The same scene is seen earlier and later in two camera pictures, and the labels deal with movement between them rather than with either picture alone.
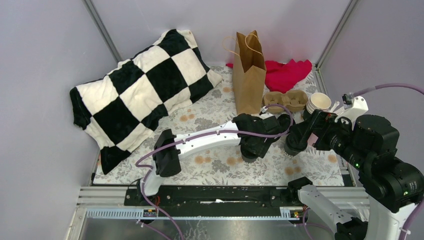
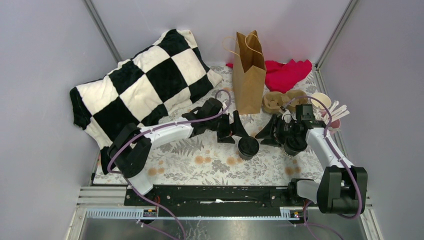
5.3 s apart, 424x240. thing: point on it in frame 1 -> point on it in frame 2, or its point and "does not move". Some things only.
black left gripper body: (260, 148) -> (212, 124)
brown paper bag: (249, 74) does not move
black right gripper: (321, 122) -> (275, 139)
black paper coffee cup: (295, 143) does not move
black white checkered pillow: (115, 110) does not move
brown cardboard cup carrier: (293, 100) does not move
